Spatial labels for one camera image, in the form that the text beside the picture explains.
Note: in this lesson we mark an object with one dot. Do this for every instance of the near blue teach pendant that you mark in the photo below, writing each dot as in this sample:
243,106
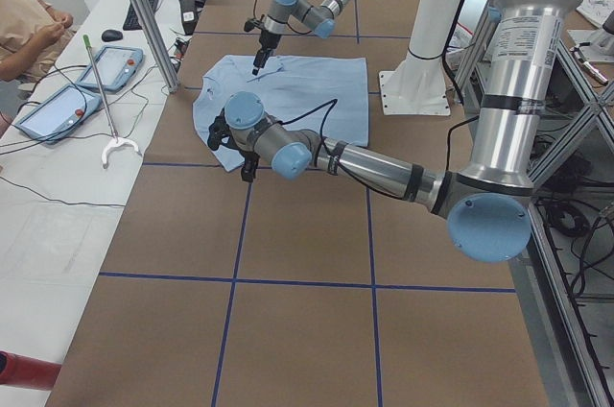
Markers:
60,114

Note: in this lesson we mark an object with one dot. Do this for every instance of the person in beige shirt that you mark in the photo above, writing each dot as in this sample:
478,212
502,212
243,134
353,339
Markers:
33,35

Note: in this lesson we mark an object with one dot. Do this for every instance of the black power adapter white label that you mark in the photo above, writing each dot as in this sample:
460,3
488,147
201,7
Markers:
189,16

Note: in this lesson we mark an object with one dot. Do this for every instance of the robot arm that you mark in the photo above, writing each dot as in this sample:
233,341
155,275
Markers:
319,19
485,204

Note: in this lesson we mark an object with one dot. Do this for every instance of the aluminium frame post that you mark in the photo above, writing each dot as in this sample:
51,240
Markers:
156,43

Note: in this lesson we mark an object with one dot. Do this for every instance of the far blue teach pendant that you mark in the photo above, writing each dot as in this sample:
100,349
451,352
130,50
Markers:
116,65

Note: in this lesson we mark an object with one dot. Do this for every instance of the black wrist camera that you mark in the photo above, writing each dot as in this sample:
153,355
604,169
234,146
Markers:
220,135
254,23

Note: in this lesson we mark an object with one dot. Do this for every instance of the light blue t-shirt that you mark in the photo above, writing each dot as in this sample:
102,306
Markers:
310,93

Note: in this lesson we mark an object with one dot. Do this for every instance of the blue teach pendant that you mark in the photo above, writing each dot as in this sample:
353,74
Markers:
116,65
60,114

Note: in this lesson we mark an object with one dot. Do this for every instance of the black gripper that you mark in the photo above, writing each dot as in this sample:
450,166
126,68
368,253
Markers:
265,41
248,160

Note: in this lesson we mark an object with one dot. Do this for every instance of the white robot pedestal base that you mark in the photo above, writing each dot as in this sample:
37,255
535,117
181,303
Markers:
417,85

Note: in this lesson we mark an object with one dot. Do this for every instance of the aluminium frame truss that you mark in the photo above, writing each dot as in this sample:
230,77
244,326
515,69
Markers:
566,276

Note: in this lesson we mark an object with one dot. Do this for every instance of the white reacher stick green handle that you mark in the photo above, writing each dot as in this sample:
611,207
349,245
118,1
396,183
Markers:
116,141

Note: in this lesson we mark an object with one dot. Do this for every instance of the red object at edge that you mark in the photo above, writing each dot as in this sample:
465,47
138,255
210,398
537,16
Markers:
25,372

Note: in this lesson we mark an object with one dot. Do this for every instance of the black computer mouse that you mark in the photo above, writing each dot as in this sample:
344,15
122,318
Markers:
111,35

